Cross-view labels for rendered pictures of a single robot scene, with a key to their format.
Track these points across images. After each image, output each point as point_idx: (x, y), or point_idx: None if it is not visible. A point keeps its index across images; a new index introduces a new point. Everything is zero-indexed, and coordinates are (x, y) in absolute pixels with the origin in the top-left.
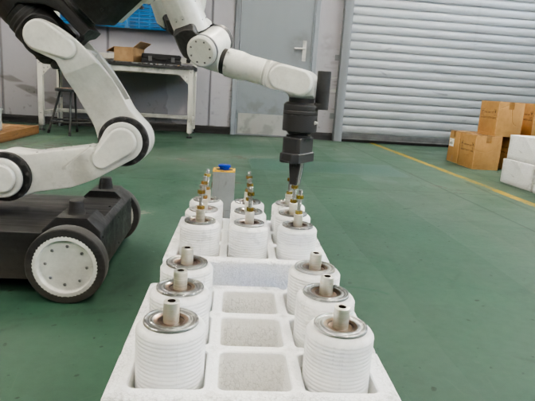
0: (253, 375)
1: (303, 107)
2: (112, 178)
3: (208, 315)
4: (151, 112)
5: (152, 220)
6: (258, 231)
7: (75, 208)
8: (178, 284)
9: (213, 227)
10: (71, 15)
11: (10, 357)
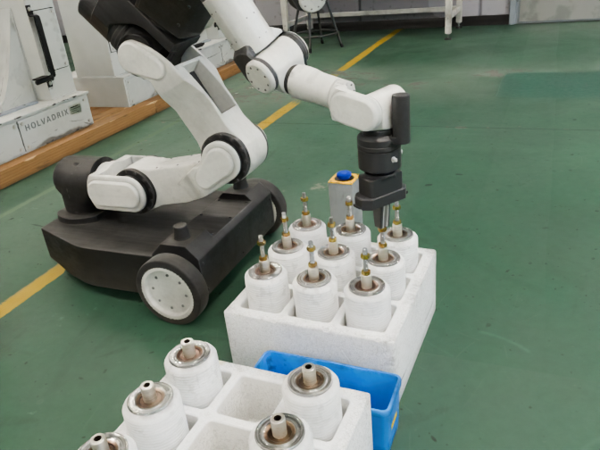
0: None
1: (372, 143)
2: (316, 127)
3: (176, 428)
4: (409, 6)
5: (319, 201)
6: (315, 294)
7: (178, 234)
8: (144, 398)
9: (273, 282)
10: (155, 32)
11: (101, 387)
